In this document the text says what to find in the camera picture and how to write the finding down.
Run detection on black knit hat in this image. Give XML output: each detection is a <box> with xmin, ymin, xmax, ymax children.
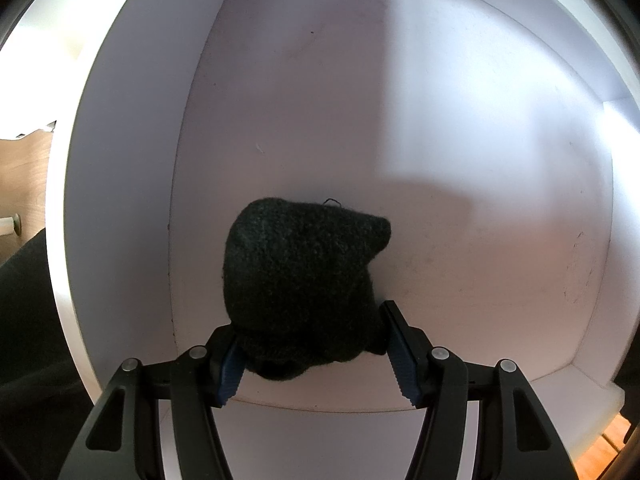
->
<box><xmin>222</xmin><ymin>197</ymin><xmax>392</xmax><ymax>381</ymax></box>

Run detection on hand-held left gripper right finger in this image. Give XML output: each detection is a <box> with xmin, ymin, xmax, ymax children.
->
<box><xmin>380</xmin><ymin>300</ymin><xmax>573</xmax><ymax>480</ymax></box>

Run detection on person's dark trousers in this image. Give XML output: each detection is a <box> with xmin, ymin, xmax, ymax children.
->
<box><xmin>0</xmin><ymin>232</ymin><xmax>96</xmax><ymax>480</ymax></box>

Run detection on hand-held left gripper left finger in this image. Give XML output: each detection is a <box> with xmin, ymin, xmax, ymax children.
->
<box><xmin>60</xmin><ymin>324</ymin><xmax>246</xmax><ymax>480</ymax></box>

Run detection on white cabinet drawer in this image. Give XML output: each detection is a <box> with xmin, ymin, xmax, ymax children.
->
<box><xmin>46</xmin><ymin>0</ymin><xmax>640</xmax><ymax>480</ymax></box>

